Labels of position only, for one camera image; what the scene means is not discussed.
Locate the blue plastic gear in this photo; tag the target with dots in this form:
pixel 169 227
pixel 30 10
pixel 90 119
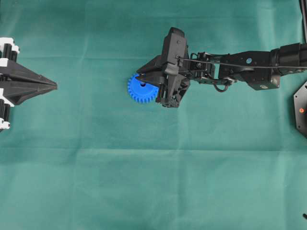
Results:
pixel 141 92

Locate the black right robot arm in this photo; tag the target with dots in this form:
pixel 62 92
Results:
pixel 260 70

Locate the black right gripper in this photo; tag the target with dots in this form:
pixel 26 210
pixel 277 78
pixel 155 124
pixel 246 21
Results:
pixel 172 88

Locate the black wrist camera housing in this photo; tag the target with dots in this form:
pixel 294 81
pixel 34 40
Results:
pixel 173 52

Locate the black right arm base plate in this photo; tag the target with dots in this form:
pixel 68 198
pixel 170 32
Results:
pixel 300 108

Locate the green table cloth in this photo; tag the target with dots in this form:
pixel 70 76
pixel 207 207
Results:
pixel 88 157

